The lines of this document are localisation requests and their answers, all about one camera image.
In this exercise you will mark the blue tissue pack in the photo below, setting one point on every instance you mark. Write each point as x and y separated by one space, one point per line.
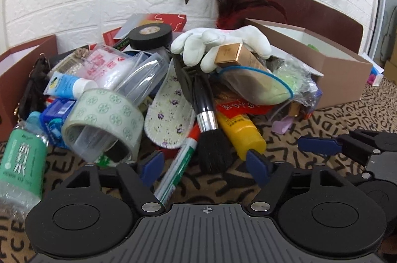
374 76

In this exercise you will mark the floral shoe insole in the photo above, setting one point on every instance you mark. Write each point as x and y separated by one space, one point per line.
169 114

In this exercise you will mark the green and white marker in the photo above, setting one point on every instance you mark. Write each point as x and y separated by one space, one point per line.
178 166

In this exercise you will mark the pink printed packet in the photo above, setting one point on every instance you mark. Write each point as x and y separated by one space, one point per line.
107 66

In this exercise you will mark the brown wooden headboard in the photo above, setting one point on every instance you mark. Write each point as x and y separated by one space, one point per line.
310 11

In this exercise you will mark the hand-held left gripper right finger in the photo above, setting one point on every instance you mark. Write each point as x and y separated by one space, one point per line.
257 166

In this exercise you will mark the green label water bottle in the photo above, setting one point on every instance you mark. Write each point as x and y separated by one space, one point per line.
21 163

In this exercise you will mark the black makeup brush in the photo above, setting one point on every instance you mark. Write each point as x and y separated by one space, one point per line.
204 114

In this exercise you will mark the white glove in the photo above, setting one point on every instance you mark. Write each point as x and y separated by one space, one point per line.
198 42

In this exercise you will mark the clear plastic container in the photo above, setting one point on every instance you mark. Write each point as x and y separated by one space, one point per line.
145 73

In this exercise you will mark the blue-edged zip bag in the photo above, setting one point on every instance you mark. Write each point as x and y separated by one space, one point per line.
257 87

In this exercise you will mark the clear bag with green item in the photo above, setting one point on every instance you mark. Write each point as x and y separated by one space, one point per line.
297 76

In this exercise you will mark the red flat box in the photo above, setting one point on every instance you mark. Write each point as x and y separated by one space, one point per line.
155 21

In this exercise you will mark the black tape roll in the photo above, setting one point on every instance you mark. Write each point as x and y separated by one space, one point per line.
150 36

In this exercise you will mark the dark brown cardboard box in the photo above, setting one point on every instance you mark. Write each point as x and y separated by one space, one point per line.
12 64

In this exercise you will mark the blue tube with white cap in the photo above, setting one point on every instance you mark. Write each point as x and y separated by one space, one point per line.
66 84

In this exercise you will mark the red tube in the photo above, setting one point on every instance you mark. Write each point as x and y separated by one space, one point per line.
245 107

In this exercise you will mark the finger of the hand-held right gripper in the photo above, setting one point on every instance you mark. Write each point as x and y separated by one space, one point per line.
319 145

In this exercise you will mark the gold cosmetic box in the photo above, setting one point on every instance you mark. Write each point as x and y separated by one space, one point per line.
238 56

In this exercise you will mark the purple plastic clip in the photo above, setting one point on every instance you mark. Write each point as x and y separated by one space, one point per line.
283 126

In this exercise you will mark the beige beaded pouch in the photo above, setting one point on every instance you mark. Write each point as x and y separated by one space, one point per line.
71 61

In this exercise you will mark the blue small packet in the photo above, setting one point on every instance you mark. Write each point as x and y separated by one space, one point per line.
57 117

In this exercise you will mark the yellow plastic bottle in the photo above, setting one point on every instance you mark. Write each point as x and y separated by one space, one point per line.
242 134

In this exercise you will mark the clear patterned tape roll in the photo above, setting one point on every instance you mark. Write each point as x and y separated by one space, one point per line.
102 111

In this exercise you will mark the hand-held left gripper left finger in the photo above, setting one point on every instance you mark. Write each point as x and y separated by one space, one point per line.
153 164

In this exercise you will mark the pink-brown cardboard box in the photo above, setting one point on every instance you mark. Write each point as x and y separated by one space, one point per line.
335 79

